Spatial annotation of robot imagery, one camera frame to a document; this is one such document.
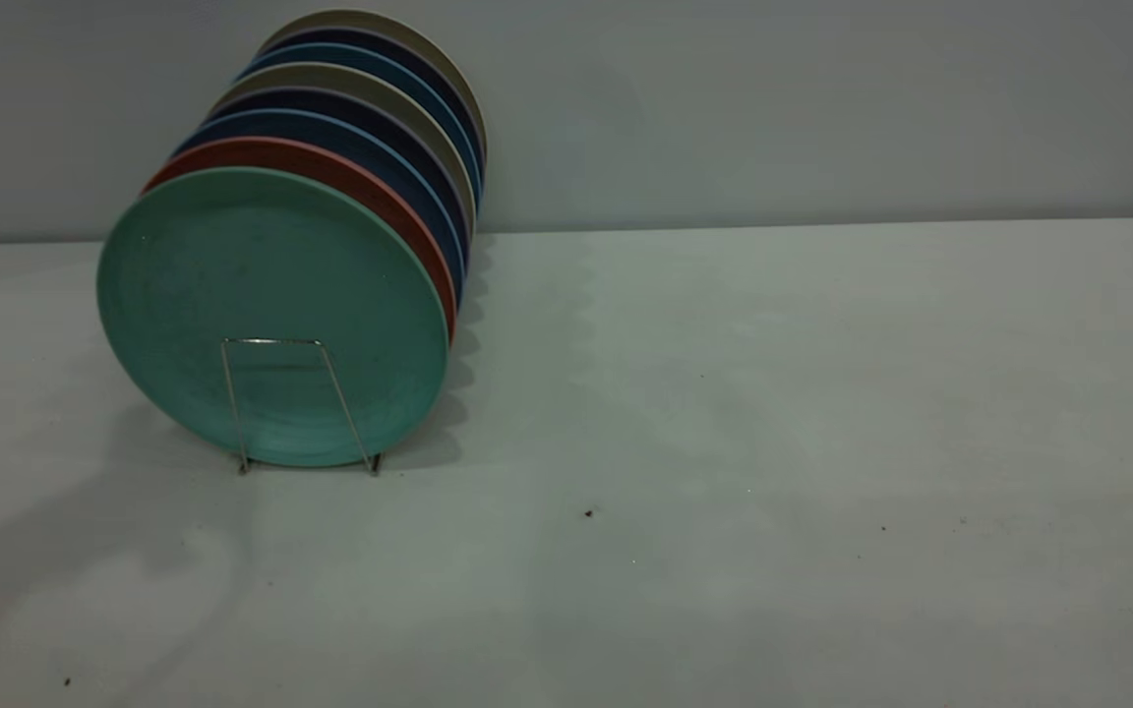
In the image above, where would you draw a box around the green round plate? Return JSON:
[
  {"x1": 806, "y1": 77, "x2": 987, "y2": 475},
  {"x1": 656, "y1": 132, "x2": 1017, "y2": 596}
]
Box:
[{"x1": 96, "y1": 166, "x2": 450, "y2": 470}]

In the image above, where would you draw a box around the red round plate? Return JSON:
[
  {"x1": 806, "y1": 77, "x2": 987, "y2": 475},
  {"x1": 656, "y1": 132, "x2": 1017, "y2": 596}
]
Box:
[{"x1": 141, "y1": 136, "x2": 458, "y2": 347}]

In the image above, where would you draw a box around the blue round plate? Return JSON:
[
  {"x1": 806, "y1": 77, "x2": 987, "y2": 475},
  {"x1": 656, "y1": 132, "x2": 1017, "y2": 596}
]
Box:
[
  {"x1": 236, "y1": 41, "x2": 483, "y2": 209},
  {"x1": 170, "y1": 107, "x2": 467, "y2": 308}
]

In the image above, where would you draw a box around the beige round plate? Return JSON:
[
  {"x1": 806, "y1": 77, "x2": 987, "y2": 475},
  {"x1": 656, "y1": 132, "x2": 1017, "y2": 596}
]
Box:
[
  {"x1": 209, "y1": 61, "x2": 479, "y2": 242},
  {"x1": 256, "y1": 8, "x2": 489, "y2": 163}
]

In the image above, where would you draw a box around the metal wire plate rack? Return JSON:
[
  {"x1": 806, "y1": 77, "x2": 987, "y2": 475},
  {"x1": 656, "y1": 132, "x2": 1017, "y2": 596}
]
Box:
[{"x1": 220, "y1": 337, "x2": 384, "y2": 478}]

